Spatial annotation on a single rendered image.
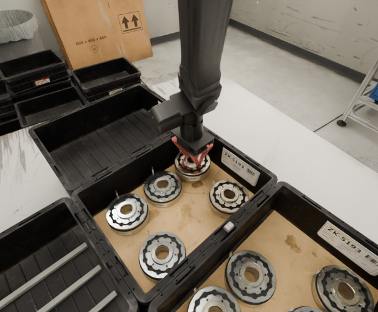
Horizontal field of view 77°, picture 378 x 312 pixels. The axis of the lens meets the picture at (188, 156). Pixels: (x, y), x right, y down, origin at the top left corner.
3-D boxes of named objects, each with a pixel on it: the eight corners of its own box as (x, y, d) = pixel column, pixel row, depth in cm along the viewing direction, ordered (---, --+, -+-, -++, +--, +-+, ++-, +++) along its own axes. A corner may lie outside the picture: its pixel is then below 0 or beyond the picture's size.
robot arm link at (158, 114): (221, 99, 45) (198, 64, 47) (169, 122, 41) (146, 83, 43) (204, 127, 56) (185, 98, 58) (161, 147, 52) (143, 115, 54)
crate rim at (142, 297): (195, 125, 74) (195, 119, 72) (278, 184, 58) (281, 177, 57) (71, 199, 55) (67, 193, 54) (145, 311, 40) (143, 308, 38)
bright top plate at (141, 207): (135, 187, 64) (135, 186, 63) (154, 215, 58) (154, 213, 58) (99, 207, 60) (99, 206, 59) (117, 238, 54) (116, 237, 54)
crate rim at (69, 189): (141, 87, 89) (140, 82, 87) (195, 125, 74) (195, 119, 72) (30, 135, 71) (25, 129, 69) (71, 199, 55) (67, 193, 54)
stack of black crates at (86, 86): (133, 106, 210) (124, 56, 177) (150, 124, 193) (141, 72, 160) (90, 122, 195) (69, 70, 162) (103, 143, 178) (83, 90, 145)
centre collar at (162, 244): (165, 238, 54) (164, 236, 53) (177, 255, 51) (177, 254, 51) (146, 251, 52) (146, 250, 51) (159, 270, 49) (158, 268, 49)
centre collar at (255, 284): (248, 257, 51) (249, 256, 50) (268, 275, 48) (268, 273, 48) (234, 274, 48) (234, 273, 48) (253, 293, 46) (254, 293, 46)
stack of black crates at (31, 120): (90, 122, 195) (75, 85, 170) (103, 143, 178) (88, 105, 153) (38, 140, 179) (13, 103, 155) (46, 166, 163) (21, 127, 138)
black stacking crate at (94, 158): (145, 109, 96) (140, 83, 87) (194, 147, 81) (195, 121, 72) (44, 156, 78) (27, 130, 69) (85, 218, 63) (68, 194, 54)
